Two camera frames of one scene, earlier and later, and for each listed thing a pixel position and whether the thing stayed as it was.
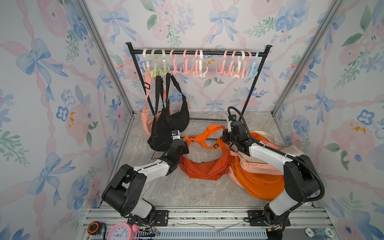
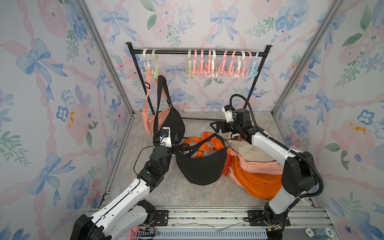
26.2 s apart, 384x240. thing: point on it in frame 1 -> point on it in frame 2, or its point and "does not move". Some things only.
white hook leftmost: [147, 67] does not move
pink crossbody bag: [261, 167] does not move
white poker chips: [323, 232] does not move
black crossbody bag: [179, 120] -> [202, 163]
